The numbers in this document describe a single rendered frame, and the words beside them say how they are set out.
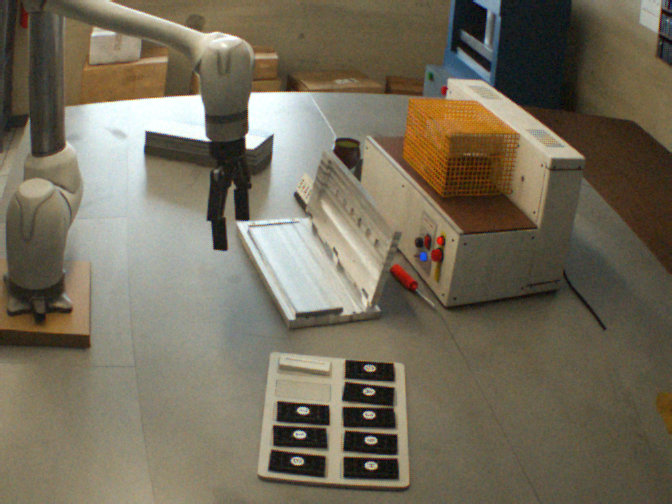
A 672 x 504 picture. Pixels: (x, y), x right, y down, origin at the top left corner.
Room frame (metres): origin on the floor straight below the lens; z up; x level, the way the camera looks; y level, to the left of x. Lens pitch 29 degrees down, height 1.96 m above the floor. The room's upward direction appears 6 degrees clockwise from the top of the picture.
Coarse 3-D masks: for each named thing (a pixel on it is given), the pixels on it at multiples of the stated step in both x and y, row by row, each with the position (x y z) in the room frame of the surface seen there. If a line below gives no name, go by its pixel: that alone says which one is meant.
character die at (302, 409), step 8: (280, 408) 1.27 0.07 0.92; (288, 408) 1.29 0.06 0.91; (296, 408) 1.28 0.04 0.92; (304, 408) 1.28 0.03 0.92; (312, 408) 1.29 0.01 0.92; (320, 408) 1.29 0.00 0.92; (328, 408) 1.29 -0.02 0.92; (280, 416) 1.25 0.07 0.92; (288, 416) 1.26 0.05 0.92; (296, 416) 1.26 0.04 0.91; (304, 416) 1.26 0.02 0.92; (312, 416) 1.27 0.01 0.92; (320, 416) 1.26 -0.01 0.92; (328, 416) 1.27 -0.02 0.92; (328, 424) 1.25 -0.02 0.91
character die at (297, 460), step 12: (276, 456) 1.13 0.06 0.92; (288, 456) 1.14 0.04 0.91; (300, 456) 1.14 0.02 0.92; (312, 456) 1.14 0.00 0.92; (324, 456) 1.14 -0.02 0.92; (276, 468) 1.10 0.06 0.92; (288, 468) 1.10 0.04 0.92; (300, 468) 1.10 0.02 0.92; (312, 468) 1.10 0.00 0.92; (324, 468) 1.11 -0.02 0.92
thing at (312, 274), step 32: (256, 224) 1.99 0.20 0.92; (288, 224) 2.01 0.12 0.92; (256, 256) 1.83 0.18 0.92; (288, 256) 1.85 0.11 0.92; (320, 256) 1.87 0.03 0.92; (288, 288) 1.71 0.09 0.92; (320, 288) 1.73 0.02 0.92; (352, 288) 1.74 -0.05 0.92; (288, 320) 1.58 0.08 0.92; (320, 320) 1.61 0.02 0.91; (352, 320) 1.64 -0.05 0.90
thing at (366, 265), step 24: (336, 168) 2.00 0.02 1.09; (312, 192) 2.05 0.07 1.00; (336, 192) 1.97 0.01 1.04; (360, 192) 1.84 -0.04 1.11; (336, 216) 1.93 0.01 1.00; (360, 216) 1.83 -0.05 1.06; (384, 216) 1.73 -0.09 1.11; (336, 240) 1.87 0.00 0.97; (360, 240) 1.79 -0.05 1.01; (384, 240) 1.71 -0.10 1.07; (360, 264) 1.74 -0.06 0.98; (384, 264) 1.66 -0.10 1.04; (360, 288) 1.71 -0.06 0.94
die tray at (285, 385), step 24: (336, 360) 1.47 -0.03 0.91; (360, 360) 1.48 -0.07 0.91; (288, 384) 1.37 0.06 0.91; (312, 384) 1.38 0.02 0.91; (336, 384) 1.39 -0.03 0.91; (384, 384) 1.40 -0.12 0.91; (264, 408) 1.28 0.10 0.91; (336, 408) 1.31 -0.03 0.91; (264, 432) 1.21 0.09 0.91; (336, 432) 1.23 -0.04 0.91; (384, 432) 1.25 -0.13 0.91; (264, 456) 1.13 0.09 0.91; (336, 456) 1.16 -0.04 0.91; (360, 456) 1.17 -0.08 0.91; (384, 456) 1.17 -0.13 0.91; (288, 480) 1.08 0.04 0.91; (312, 480) 1.08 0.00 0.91; (336, 480) 1.09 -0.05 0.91; (360, 480) 1.09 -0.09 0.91; (384, 480) 1.10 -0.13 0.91; (408, 480) 1.10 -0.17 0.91
